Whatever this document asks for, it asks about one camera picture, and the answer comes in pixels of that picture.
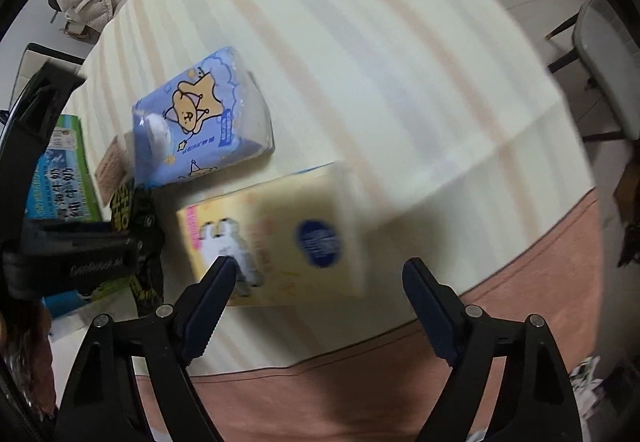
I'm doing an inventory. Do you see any black yellow shoe wipes pack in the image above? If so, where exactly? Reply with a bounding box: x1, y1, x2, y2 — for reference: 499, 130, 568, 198
108, 177, 166, 310

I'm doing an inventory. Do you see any blue cartoon tissue pack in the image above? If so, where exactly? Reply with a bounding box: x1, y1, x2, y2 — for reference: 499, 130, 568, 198
131, 47, 274, 188

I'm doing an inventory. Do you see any yellow cartoon tissue box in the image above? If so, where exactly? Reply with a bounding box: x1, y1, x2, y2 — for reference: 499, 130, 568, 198
177, 163, 367, 307

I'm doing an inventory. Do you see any brown cardboard box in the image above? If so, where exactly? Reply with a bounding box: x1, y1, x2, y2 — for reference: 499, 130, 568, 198
8, 41, 104, 323

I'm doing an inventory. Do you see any small pink card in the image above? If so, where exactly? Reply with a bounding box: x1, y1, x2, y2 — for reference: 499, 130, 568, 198
94, 132, 134, 206

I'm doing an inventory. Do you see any grey chair at right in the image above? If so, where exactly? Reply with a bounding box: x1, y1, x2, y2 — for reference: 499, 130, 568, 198
544, 0, 639, 142

